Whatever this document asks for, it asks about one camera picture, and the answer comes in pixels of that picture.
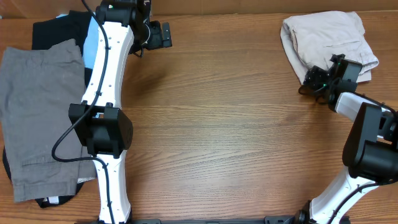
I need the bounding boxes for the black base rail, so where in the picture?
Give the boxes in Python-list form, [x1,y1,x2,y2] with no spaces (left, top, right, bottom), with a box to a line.
[74,214,352,224]

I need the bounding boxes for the grey shorts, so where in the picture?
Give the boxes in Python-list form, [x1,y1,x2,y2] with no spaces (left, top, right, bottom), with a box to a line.
[1,39,96,202]

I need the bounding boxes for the beige khaki shorts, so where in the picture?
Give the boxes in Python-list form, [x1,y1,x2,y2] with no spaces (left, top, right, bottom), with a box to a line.
[280,11,379,83]

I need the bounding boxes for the black and blue shirt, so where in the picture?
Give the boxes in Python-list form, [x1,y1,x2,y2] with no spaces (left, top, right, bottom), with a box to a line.
[2,11,98,208]

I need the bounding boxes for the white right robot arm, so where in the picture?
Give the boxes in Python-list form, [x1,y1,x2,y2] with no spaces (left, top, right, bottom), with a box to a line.
[290,54,397,224]

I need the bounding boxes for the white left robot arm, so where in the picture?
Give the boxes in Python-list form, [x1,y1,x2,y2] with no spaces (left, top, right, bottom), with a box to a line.
[68,1,172,223]

